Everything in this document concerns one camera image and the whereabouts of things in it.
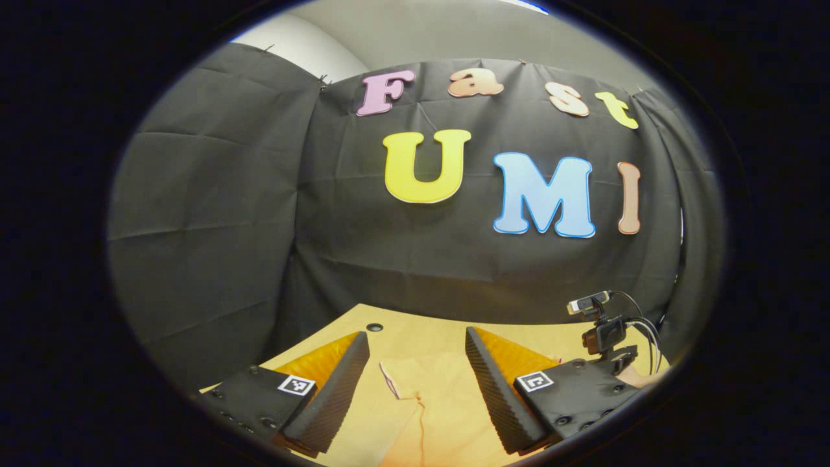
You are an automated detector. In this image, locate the orange T-shirt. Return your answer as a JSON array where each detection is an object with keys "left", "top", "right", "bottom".
[{"left": 379, "top": 350, "right": 519, "bottom": 467}]

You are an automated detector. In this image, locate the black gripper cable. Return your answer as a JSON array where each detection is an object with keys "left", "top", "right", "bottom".
[{"left": 610, "top": 291, "right": 663, "bottom": 376}]

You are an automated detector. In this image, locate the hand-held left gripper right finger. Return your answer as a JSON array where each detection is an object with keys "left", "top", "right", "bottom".
[{"left": 464, "top": 326, "right": 649, "bottom": 456}]

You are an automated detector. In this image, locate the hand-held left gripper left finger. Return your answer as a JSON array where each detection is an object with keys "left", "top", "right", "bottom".
[{"left": 192, "top": 331, "right": 371, "bottom": 459}]

